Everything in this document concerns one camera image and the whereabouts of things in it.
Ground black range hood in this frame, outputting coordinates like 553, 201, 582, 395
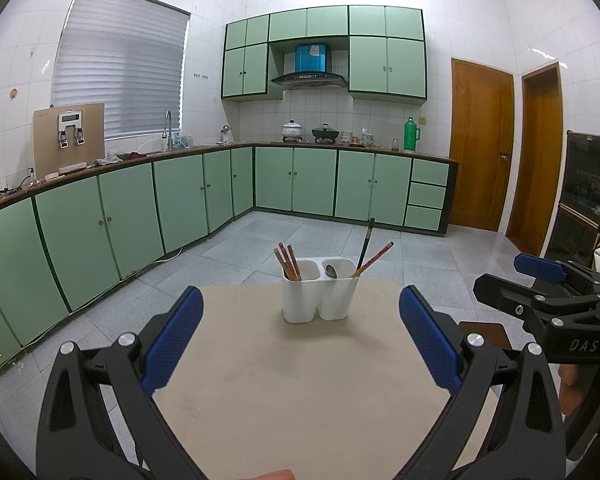
270, 72, 349, 91

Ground black chopstick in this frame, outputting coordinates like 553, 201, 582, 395
356, 218, 376, 272

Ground green base cabinets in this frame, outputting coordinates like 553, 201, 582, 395
0, 142, 460, 379

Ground green thermos jug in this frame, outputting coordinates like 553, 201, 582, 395
403, 116, 422, 153

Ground white window blind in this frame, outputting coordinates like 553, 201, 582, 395
52, 0, 191, 141

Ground red chopstick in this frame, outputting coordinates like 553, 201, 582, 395
351, 242, 395, 278

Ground wooden door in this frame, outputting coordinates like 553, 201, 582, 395
449, 57, 516, 234
505, 62, 566, 257

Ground wooden board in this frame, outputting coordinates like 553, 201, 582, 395
32, 102, 106, 182

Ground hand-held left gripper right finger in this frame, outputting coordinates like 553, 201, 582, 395
395, 285, 567, 480

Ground steel sink faucet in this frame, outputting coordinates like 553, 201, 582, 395
161, 109, 175, 151

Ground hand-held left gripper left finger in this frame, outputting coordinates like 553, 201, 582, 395
36, 286, 211, 480

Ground white two-compartment utensil holder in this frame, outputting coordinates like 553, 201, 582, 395
281, 257, 360, 324

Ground gas stove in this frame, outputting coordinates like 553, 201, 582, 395
281, 136, 341, 146

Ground green wall cabinets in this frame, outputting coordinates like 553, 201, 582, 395
221, 4, 428, 107

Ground white wall-mounted device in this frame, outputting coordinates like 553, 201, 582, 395
55, 109, 86, 149

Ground black framed panel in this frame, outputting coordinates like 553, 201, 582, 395
544, 129, 600, 272

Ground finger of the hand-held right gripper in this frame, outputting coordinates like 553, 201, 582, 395
513, 253, 600, 286
472, 272, 600, 333

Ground person's right hand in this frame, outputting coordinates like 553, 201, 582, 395
558, 363, 600, 416

